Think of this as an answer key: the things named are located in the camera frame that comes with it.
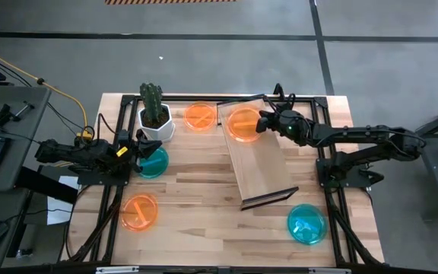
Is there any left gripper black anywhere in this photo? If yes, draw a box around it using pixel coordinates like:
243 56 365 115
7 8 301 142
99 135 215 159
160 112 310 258
122 128 163 174

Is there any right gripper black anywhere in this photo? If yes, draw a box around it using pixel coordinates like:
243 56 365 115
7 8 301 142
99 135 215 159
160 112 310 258
255 109 287 135

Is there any teal translucent plate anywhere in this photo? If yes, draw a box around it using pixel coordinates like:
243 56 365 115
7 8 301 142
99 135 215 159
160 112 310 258
138 147 170 180
287 203 329 246

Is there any orange translucent plate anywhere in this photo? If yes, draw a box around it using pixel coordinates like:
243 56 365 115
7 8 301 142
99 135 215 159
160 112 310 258
120 193 159 232
226 107 264 144
183 101 218 132

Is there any green cactus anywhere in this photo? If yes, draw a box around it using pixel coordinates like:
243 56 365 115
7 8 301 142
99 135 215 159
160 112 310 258
139 81 164 123

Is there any black flat panel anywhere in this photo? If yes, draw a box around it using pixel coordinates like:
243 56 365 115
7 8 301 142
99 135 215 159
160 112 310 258
15 166 79 205

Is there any white paper sheet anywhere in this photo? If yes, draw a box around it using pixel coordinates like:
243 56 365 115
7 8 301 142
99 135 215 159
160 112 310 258
46 174 80 225

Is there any silver metal rod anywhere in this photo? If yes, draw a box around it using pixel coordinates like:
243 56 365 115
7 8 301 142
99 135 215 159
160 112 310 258
12 100 37 119

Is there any grey side desk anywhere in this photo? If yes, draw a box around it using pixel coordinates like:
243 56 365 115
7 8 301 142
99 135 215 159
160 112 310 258
0 84 52 268

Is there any orange black hazard tape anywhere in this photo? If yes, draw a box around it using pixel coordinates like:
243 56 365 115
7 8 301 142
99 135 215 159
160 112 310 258
103 0 239 6

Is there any black cable bundle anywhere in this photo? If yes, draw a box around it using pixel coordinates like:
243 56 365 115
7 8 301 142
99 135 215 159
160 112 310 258
273 82 300 115

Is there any black looped cable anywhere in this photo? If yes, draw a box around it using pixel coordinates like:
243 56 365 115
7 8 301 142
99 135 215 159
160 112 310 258
95 112 118 136

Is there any silver metal bracket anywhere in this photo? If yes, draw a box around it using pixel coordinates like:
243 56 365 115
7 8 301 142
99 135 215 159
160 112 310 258
308 267 352 274
95 266 140 274

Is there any yellow cable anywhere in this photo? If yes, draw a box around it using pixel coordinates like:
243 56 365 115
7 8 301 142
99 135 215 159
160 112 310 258
0 41 90 132

